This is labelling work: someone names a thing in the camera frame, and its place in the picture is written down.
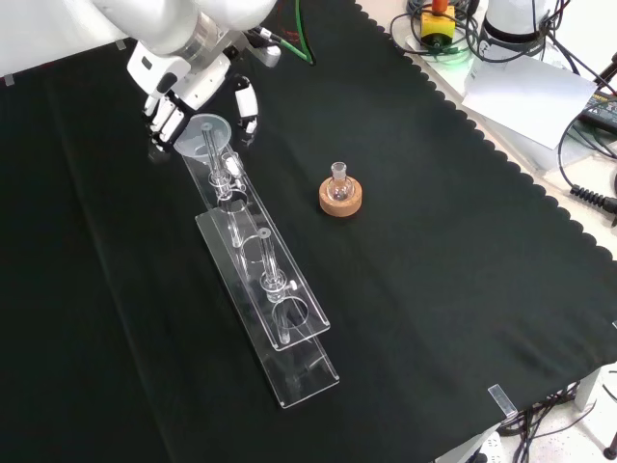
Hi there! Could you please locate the cork ring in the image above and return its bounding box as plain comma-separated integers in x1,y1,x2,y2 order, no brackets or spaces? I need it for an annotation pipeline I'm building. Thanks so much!
318,176,363,220

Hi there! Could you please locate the clear acrylic funnel stand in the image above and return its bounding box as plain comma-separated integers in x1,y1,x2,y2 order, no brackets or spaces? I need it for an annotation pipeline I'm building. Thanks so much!
182,123,341,411

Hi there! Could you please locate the translucent plastic funnel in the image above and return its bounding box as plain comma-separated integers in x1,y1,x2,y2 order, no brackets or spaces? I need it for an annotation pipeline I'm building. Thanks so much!
173,113,232,168

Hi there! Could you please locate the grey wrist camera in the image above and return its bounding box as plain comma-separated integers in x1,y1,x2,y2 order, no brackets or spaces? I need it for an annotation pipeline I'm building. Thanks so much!
248,27,283,69

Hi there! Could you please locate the pale board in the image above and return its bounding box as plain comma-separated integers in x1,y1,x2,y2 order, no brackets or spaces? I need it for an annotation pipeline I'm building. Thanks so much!
461,58,600,150

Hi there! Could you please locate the green cable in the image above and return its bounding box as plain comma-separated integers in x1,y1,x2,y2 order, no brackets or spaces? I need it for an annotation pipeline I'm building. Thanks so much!
277,0,317,67

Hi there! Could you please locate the black power supply box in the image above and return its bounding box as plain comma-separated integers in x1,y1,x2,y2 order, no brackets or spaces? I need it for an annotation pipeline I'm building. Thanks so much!
579,93,617,135

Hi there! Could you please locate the yellow stop button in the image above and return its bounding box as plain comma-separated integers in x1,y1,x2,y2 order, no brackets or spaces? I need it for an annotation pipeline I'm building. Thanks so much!
419,0,457,50

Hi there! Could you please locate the black coiled cable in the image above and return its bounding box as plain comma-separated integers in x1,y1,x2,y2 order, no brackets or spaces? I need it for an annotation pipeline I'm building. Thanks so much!
558,113,617,216

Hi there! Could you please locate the small round-bottom glass flask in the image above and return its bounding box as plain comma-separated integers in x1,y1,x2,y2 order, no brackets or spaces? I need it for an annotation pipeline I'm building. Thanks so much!
326,161,354,204

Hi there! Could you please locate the black cloth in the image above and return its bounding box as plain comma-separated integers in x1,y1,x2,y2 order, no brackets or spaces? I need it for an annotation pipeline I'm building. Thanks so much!
0,0,617,463

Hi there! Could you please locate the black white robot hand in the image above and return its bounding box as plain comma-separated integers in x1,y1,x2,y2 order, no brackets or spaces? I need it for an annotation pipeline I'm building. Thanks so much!
125,41,262,153

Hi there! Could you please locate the white power strip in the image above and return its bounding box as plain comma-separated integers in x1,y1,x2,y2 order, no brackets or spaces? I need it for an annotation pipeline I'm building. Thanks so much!
474,430,503,463

